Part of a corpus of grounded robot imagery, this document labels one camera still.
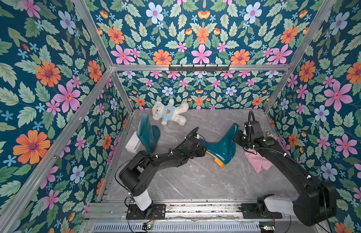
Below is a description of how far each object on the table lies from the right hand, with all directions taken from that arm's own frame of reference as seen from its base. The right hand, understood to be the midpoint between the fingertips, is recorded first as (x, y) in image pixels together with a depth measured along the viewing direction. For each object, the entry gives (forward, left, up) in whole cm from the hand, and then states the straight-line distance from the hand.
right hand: (236, 136), depth 84 cm
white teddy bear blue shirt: (+26, +44, -7) cm, 51 cm away
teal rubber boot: (-4, +6, -10) cm, 13 cm away
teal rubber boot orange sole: (-1, +52, +1) cm, 52 cm away
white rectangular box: (-1, +66, -12) cm, 67 cm away
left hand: (-3, +16, -9) cm, 19 cm away
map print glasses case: (+13, -29, -14) cm, 34 cm away
